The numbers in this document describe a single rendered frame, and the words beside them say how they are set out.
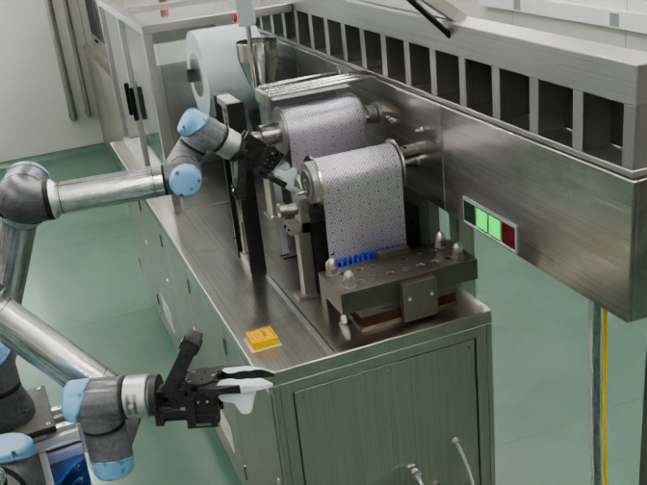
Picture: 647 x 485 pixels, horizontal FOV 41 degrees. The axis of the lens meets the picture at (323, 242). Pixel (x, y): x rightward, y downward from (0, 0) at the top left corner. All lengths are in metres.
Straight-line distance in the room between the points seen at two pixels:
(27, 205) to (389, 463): 1.17
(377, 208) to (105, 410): 1.12
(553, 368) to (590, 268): 1.99
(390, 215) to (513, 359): 1.61
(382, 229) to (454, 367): 0.43
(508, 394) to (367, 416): 1.40
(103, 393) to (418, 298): 1.02
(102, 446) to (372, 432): 0.98
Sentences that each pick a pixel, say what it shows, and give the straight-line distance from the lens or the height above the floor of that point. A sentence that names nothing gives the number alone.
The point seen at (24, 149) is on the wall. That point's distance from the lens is 7.84.
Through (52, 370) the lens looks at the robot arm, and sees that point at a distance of 1.68.
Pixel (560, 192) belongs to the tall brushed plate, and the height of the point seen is 1.35.
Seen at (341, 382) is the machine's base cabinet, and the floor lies 0.81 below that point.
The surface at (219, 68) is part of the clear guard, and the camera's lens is 3.23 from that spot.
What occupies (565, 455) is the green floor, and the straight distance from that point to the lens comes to 3.34.
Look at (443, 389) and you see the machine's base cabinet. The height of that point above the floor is 0.70.
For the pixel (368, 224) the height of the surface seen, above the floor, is 1.12.
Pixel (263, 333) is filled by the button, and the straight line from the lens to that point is 2.29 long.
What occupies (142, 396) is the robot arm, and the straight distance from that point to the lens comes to 1.51.
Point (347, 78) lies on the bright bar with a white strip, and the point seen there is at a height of 1.45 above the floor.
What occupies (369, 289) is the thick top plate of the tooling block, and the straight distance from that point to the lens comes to 2.23.
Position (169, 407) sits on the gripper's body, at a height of 1.20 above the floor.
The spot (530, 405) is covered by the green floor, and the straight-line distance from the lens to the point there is 3.59.
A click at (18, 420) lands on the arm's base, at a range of 2.33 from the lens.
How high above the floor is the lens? 2.01
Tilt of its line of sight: 23 degrees down
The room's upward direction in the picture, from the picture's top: 6 degrees counter-clockwise
